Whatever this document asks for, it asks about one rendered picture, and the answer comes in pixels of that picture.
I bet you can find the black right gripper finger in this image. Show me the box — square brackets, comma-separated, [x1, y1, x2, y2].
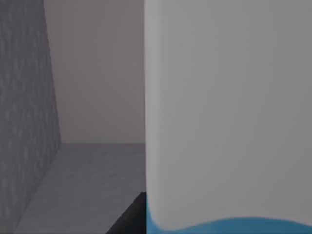
[105, 191, 147, 234]

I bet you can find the white and blue bottle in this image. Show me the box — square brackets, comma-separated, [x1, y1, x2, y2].
[143, 0, 312, 234]

